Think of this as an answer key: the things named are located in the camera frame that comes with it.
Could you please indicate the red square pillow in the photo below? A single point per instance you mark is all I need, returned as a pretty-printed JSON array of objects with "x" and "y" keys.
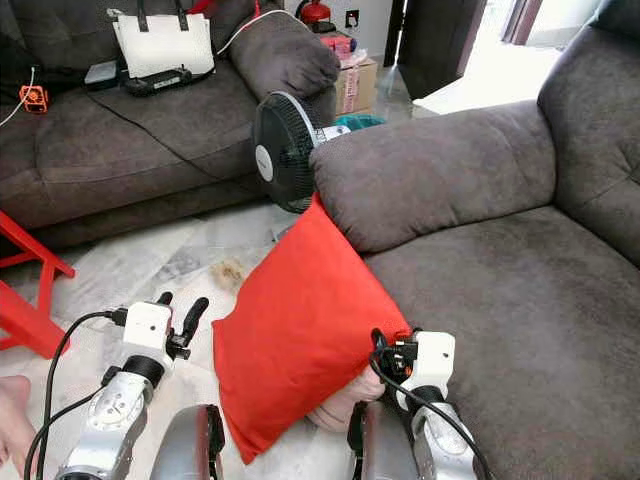
[{"x": 300, "y": 330}]

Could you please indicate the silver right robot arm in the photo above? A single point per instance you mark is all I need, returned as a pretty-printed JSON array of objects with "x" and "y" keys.
[{"x": 445, "y": 440}]

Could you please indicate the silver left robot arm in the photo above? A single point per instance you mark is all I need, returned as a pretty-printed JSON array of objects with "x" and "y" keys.
[{"x": 105, "y": 410}]

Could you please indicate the dark brown two-seat sofa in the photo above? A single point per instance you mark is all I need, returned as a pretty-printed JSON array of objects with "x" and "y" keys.
[{"x": 510, "y": 330}]

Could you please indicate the long dark brown sofa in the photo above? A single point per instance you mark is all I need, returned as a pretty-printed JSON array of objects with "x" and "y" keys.
[{"x": 80, "y": 150}]

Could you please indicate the person's bare foot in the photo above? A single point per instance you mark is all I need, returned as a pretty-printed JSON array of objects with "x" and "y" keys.
[
  {"x": 15, "y": 420},
  {"x": 345, "y": 408}
]

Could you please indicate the silver right robot leg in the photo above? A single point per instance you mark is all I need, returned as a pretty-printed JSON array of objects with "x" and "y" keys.
[{"x": 375, "y": 448}]

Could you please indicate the red plastic stool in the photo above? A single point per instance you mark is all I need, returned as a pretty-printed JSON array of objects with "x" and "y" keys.
[{"x": 25, "y": 315}]

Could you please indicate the black electric fan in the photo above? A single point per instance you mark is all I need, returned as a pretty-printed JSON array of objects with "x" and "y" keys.
[{"x": 282, "y": 150}]

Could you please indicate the black flat electronic device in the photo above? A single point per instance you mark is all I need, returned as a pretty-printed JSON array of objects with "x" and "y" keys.
[{"x": 168, "y": 82}]

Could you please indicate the small grey box device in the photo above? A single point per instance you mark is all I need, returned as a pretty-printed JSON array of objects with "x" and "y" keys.
[{"x": 102, "y": 75}]

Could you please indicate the small orange gadget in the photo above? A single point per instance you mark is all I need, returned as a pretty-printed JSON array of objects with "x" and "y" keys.
[{"x": 35, "y": 99}]

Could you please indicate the printed cardboard box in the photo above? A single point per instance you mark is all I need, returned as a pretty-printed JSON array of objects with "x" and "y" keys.
[{"x": 358, "y": 86}]

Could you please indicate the black garment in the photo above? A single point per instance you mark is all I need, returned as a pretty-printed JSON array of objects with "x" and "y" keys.
[{"x": 25, "y": 68}]

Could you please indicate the small red box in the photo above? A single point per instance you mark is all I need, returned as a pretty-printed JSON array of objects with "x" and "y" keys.
[{"x": 340, "y": 44}]

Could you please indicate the dark wooden door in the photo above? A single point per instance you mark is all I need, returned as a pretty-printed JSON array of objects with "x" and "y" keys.
[{"x": 442, "y": 45}]

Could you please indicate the red fire extinguisher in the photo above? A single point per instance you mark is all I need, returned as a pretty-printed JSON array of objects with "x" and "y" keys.
[{"x": 314, "y": 12}]

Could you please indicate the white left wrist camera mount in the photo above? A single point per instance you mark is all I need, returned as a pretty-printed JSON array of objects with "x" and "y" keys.
[{"x": 148, "y": 326}]

